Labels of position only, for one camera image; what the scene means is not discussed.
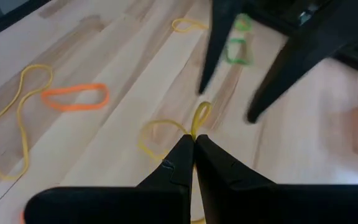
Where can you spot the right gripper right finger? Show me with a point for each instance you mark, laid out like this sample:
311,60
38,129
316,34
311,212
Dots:
228,193

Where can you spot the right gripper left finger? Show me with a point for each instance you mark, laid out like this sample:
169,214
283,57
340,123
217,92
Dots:
166,193

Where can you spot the yellow rubber band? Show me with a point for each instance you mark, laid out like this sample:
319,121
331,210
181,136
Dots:
182,30
22,124
199,118

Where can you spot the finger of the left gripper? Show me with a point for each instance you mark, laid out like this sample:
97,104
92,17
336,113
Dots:
291,68
219,37

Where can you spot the orange rubber band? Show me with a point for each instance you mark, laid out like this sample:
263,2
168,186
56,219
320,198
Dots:
73,107

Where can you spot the light green rubber band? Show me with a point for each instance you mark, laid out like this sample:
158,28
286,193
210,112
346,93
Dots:
244,26

